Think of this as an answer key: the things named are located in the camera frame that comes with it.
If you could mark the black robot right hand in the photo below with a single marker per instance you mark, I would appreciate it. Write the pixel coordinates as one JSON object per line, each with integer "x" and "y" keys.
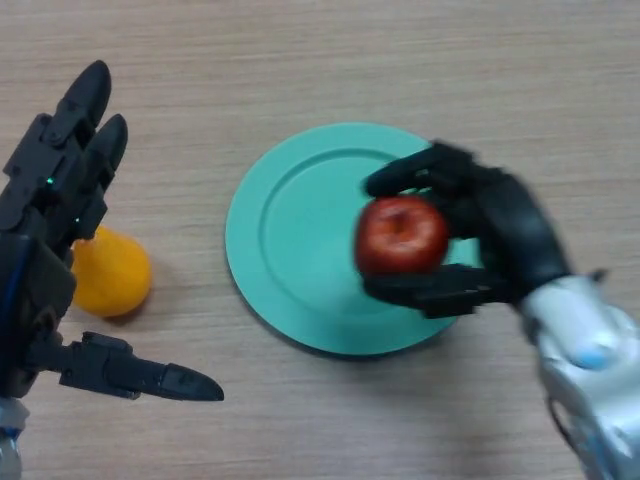
{"x": 515, "y": 230}

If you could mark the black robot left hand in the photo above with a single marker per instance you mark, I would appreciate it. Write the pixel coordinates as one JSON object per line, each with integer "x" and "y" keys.
{"x": 35, "y": 240}

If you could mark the red apple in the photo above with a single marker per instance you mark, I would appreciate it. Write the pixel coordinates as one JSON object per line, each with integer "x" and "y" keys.
{"x": 400, "y": 235}

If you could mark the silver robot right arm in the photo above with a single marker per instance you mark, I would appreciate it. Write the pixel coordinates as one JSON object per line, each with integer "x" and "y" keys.
{"x": 595, "y": 385}

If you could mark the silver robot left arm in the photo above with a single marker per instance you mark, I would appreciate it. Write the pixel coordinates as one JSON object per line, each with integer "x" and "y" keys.
{"x": 9, "y": 445}

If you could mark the green round plate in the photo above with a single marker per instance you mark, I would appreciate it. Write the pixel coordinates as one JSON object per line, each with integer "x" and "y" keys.
{"x": 300, "y": 240}

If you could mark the orange pear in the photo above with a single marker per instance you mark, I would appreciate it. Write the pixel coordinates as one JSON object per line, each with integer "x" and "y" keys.
{"x": 115, "y": 280}

